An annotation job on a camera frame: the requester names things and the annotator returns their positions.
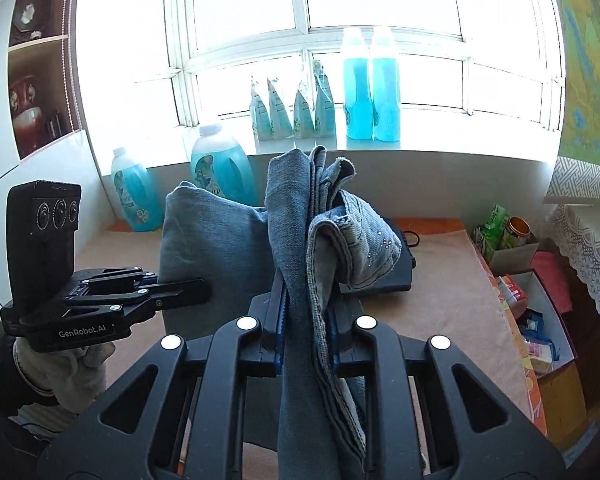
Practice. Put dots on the white lace tablecloth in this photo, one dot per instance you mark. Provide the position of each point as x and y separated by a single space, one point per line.
590 250

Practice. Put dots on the dark hexagonal ornament plate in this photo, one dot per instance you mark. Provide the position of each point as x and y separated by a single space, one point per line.
29 15

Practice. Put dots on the pink cloth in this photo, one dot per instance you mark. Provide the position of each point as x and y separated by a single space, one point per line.
552 275

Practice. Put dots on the gold tin can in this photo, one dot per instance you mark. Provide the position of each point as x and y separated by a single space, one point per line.
517 232

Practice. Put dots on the large blue detergent bottle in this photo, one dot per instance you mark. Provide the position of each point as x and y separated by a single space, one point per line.
225 170

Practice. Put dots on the red vase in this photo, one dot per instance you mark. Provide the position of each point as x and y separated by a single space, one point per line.
27 120

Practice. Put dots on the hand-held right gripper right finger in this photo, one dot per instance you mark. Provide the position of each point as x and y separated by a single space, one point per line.
342 340

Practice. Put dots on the white storage box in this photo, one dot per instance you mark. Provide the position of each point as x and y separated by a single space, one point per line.
545 300

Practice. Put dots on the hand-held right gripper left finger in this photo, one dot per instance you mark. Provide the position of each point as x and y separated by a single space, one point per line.
270 325

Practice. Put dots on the person's left hand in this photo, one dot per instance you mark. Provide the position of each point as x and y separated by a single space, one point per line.
65 375

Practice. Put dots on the tall blue detergent bottle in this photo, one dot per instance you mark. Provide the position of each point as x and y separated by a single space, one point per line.
386 100
358 95

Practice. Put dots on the wooden shelf cabinet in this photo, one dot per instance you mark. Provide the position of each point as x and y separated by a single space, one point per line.
35 42

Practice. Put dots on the white window frame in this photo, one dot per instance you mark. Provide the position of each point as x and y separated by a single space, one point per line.
300 0

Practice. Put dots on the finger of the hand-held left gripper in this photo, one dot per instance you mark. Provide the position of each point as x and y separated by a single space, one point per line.
185 292

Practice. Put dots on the green carton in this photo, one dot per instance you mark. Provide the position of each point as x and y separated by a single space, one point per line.
495 225

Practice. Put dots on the blue denim pants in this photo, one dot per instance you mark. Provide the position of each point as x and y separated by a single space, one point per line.
300 260

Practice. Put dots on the wall scroll painting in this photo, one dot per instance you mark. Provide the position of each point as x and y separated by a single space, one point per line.
590 85

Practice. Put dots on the small blue detergent bottle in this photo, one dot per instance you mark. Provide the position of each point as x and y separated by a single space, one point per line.
135 195

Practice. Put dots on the cardboard box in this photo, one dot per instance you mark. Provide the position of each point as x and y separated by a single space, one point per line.
510 260

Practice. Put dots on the beige fleece mat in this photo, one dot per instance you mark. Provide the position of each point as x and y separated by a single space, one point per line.
440 300

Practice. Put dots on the dark navy folded pants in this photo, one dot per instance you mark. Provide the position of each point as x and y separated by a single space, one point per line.
400 270

